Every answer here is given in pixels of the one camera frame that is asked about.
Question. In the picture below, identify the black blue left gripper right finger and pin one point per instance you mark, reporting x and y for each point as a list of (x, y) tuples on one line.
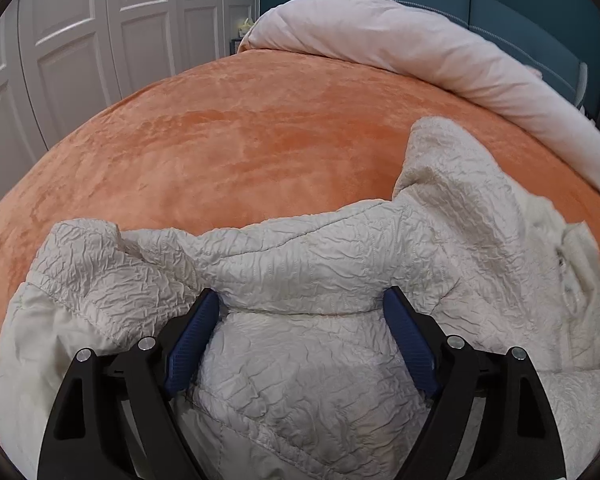
[(518, 437)]

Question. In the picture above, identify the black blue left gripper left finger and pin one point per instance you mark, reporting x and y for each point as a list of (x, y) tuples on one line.
[(84, 436)]

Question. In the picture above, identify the cream crinkled puffer jacket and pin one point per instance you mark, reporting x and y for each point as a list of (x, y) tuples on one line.
[(301, 379)]

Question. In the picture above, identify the orange velvet bed cover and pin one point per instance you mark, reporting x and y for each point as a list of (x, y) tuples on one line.
[(263, 134)]

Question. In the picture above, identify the white panelled wardrobe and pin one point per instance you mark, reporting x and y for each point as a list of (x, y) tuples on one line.
[(63, 61)]

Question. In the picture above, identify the pale pink rolled duvet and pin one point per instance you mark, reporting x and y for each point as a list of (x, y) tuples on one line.
[(426, 45)]

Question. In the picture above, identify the teal upholstered headboard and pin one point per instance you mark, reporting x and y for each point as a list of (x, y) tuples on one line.
[(560, 38)]

